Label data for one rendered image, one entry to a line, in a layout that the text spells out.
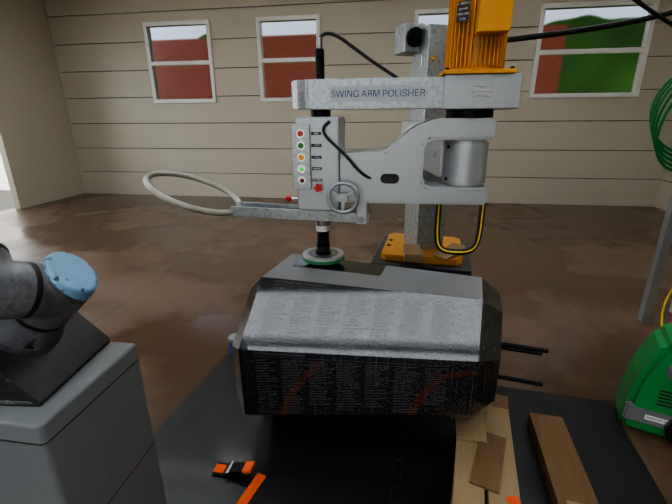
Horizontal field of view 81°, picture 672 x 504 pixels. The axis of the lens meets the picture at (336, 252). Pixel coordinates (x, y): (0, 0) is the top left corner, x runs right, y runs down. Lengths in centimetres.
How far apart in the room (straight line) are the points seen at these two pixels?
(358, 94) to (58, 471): 162
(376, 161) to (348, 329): 75
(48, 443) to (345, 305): 109
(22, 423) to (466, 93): 181
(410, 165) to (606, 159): 710
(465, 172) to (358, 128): 616
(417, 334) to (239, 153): 723
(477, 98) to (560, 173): 673
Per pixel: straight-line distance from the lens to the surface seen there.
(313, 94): 182
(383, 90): 178
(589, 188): 870
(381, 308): 172
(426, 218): 251
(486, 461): 195
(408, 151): 180
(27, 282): 124
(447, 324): 170
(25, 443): 139
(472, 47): 184
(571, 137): 844
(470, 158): 184
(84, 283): 129
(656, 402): 268
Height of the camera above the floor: 158
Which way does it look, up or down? 19 degrees down
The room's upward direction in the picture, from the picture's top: straight up
